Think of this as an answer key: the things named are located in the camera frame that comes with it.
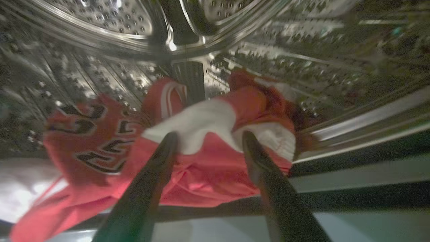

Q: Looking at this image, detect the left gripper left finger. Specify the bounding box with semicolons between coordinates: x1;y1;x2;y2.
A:
91;131;179;242

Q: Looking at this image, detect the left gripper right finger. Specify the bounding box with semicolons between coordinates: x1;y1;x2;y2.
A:
242;130;334;242

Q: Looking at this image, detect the red basketball jersey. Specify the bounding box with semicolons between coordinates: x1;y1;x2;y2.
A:
9;69;303;242

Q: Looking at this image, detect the white front-load washing machine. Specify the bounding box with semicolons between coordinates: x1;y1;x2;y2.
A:
0;0;430;242

